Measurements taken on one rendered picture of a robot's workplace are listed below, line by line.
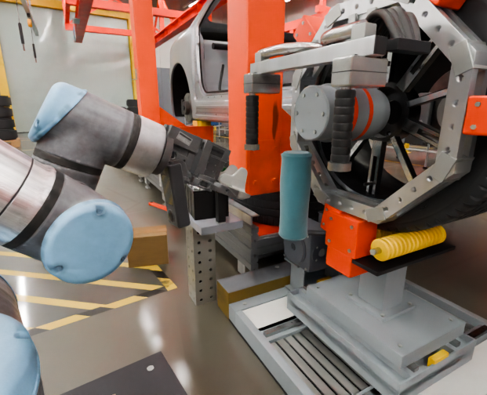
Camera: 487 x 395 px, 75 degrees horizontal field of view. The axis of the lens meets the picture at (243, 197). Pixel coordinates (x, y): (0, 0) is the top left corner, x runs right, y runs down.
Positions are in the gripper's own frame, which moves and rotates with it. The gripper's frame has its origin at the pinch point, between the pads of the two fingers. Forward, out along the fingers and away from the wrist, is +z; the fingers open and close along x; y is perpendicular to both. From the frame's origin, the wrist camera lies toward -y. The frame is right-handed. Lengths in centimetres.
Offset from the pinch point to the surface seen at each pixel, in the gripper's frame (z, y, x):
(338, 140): 6.9, 16.2, -12.0
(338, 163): 8.6, 12.4, -12.4
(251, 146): 11.6, 13.4, 20.9
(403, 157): 39.8, 24.3, -5.2
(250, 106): 7.2, 22.9, 21.5
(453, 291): 144, -8, 7
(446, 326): 77, -15, -16
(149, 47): 27, 86, 241
